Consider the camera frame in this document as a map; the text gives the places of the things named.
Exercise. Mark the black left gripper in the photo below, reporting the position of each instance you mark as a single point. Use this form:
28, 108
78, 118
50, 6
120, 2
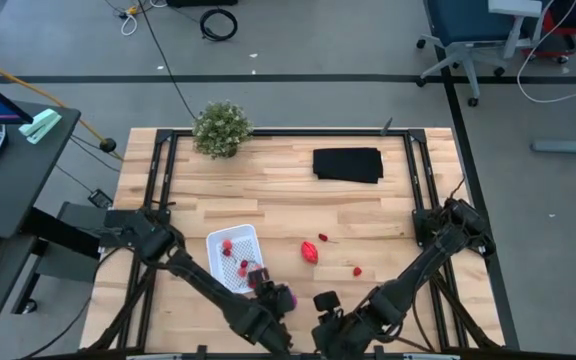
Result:
275, 300

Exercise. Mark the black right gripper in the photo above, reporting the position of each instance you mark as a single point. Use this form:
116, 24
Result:
338, 335

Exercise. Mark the purple striped toy fruit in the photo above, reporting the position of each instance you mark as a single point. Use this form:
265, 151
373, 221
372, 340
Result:
293, 301

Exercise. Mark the small red toy fruit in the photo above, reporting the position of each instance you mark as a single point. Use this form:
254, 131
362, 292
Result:
242, 272

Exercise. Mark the white perforated plastic basket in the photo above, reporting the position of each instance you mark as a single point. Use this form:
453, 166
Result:
230, 277

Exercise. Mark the pink toy dragon fruit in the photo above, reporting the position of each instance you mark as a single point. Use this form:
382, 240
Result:
309, 252

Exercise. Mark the dark red toy cherry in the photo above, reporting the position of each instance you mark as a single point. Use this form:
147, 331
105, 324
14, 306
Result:
227, 252

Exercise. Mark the pink lumpy toy fruit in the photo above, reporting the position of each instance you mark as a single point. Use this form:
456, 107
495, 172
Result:
227, 244

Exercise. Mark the small red berry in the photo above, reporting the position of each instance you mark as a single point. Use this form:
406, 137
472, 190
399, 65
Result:
323, 237

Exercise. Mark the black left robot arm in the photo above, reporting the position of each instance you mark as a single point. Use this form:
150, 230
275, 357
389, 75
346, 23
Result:
203, 280

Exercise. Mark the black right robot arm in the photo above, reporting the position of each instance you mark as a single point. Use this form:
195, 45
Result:
418, 270

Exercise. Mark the pink toy raspberry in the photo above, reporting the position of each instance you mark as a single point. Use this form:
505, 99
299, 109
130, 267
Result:
357, 271

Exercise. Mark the black folded cloth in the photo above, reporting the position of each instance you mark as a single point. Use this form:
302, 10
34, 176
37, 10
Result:
348, 165

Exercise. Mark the green artificial potted plant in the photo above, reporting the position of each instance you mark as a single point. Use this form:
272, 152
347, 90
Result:
221, 129

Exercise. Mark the black power adapter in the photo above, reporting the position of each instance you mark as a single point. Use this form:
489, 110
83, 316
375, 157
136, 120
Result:
100, 198

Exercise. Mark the dark grey desk base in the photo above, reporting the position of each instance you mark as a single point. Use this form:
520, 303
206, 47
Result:
78, 220

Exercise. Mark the black round knob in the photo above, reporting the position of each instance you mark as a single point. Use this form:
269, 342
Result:
108, 145

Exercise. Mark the black desk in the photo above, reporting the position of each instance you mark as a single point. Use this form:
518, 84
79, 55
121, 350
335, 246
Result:
13, 190

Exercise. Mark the mint green stapler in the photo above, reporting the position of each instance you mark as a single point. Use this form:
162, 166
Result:
40, 125

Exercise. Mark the grey table foot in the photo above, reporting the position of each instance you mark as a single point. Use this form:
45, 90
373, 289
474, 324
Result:
568, 146

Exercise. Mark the blue office chair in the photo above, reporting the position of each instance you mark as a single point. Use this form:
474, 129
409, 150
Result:
468, 20

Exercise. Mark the red black wheeled cart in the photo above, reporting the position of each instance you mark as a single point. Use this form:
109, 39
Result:
563, 30

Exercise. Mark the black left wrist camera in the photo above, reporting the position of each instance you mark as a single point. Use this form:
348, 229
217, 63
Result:
259, 276

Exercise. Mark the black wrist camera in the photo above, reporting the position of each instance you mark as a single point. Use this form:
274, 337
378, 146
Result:
327, 301
259, 276

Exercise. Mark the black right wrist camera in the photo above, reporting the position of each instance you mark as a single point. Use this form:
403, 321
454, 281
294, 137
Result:
327, 301

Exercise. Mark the black aluminium rig frame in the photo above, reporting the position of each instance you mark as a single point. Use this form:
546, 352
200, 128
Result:
318, 132

